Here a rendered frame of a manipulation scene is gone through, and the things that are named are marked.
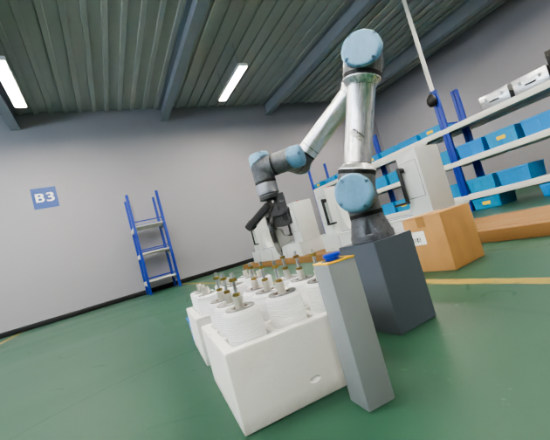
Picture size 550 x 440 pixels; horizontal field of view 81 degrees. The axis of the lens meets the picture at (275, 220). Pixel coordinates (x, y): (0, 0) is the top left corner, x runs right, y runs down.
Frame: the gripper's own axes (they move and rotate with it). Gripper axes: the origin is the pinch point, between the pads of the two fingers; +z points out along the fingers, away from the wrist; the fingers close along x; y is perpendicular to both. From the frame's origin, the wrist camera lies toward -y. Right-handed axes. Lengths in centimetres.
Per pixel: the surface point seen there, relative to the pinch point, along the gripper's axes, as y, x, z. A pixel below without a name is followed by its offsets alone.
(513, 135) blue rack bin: 282, 349, -50
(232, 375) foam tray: -10.1, -42.5, 21.3
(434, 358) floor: 35, -24, 35
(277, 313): 0.5, -30.7, 13.3
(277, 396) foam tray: -2.9, -38.2, 29.5
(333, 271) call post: 17.1, -41.6, 5.0
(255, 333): -4.7, -35.7, 15.3
